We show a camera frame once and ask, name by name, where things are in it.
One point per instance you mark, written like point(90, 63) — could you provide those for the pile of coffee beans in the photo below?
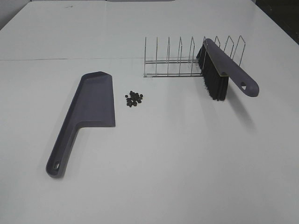
point(133, 98)

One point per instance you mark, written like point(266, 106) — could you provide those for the purple plastic dustpan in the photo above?
point(91, 106)

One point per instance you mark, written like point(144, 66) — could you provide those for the purple hand brush black bristles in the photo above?
point(217, 68)

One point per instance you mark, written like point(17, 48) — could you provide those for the chrome wire dish rack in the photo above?
point(183, 66)

